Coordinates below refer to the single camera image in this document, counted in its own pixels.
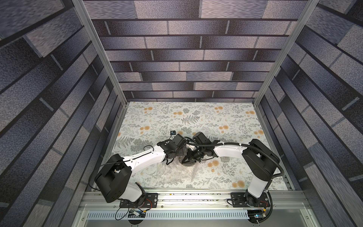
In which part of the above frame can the clear bubble wrap sheet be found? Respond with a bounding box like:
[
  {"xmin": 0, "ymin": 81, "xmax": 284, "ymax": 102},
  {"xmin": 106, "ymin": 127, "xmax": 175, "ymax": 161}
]
[{"xmin": 130, "ymin": 159, "xmax": 205, "ymax": 189}]

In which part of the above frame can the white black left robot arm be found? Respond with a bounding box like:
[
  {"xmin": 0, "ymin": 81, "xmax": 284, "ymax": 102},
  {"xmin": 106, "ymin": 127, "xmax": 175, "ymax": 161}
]
[{"xmin": 95, "ymin": 141, "xmax": 187, "ymax": 203}]

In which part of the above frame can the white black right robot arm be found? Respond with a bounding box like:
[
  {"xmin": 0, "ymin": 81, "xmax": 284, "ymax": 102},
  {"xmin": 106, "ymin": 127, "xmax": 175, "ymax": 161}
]
[{"xmin": 187, "ymin": 140, "xmax": 285, "ymax": 199}]

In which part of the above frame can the grey tape dispenser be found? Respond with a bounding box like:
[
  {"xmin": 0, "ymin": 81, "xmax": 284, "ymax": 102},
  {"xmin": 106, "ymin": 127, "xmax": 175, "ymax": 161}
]
[{"xmin": 220, "ymin": 157, "xmax": 230, "ymax": 163}]

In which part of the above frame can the left green circuit board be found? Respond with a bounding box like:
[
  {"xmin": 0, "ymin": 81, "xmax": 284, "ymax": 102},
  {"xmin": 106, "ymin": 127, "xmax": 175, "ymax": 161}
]
[{"xmin": 127, "ymin": 208, "xmax": 146, "ymax": 218}]

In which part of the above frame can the green circuit board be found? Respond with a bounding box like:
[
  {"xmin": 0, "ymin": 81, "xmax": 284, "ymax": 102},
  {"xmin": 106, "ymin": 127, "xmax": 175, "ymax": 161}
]
[
  {"xmin": 247, "ymin": 210, "xmax": 266, "ymax": 224},
  {"xmin": 127, "ymin": 208, "xmax": 146, "ymax": 218}
]

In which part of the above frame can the right green circuit board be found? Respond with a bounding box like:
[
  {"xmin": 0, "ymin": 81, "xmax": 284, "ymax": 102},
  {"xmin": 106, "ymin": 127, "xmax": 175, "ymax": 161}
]
[{"xmin": 247, "ymin": 210, "xmax": 266, "ymax": 224}]

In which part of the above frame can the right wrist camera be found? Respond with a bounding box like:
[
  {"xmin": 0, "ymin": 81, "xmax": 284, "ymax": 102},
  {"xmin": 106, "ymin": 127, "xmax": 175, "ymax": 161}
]
[{"xmin": 193, "ymin": 132, "xmax": 220, "ymax": 145}]

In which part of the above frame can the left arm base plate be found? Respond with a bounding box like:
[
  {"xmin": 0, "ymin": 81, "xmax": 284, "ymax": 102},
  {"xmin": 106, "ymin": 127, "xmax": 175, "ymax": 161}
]
[{"xmin": 119, "ymin": 193, "xmax": 159, "ymax": 209}]

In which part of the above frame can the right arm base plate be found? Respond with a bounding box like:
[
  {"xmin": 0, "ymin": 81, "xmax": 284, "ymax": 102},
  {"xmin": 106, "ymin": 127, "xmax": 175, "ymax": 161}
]
[{"xmin": 231, "ymin": 192, "xmax": 271, "ymax": 208}]

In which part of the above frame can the black corrugated cable conduit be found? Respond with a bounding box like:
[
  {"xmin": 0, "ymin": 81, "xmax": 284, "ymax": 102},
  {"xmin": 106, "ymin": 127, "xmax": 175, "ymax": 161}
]
[{"xmin": 184, "ymin": 137, "xmax": 285, "ymax": 178}]

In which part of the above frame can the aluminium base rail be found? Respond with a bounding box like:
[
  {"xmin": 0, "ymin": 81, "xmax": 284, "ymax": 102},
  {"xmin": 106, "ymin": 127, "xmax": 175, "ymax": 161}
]
[{"xmin": 78, "ymin": 188, "xmax": 311, "ymax": 211}]

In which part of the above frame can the white perforated cable tray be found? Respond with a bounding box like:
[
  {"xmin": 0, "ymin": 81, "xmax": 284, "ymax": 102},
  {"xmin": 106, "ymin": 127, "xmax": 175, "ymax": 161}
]
[{"xmin": 87, "ymin": 210, "xmax": 249, "ymax": 220}]

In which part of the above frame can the aluminium frame post left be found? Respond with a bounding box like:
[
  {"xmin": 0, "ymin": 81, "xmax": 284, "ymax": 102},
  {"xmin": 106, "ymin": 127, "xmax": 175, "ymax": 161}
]
[{"xmin": 72, "ymin": 0, "xmax": 127, "ymax": 107}]

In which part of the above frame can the aluminium frame post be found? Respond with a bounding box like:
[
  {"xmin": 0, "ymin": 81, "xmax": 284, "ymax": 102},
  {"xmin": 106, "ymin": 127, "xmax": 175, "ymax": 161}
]
[
  {"xmin": 253, "ymin": 0, "xmax": 319, "ymax": 107},
  {"xmin": 72, "ymin": 0, "xmax": 127, "ymax": 107}
]

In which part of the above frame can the aluminium frame post right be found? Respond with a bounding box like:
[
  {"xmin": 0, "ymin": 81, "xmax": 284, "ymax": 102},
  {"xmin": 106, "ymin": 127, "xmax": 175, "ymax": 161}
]
[{"xmin": 253, "ymin": 0, "xmax": 319, "ymax": 107}]

